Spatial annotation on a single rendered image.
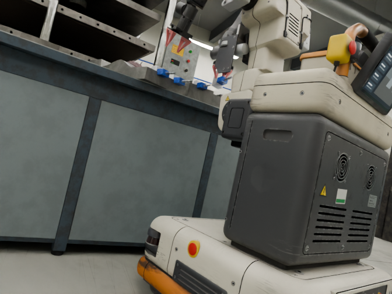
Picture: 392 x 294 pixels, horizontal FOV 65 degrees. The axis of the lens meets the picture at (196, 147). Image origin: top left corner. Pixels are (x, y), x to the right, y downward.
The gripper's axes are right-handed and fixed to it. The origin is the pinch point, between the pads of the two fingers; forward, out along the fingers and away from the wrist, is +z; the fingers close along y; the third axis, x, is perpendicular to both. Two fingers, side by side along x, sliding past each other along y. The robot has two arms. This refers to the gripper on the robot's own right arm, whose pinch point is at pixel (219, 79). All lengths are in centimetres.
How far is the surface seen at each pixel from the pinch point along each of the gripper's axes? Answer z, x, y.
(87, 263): 104, -4, 38
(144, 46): -37, -75, 22
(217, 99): 11.6, -0.1, -1.6
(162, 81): 21.0, 6.9, 34.3
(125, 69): 19, -5, 49
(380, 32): -346, -134, -412
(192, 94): 15.7, -0.7, 13.3
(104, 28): -34, -75, 52
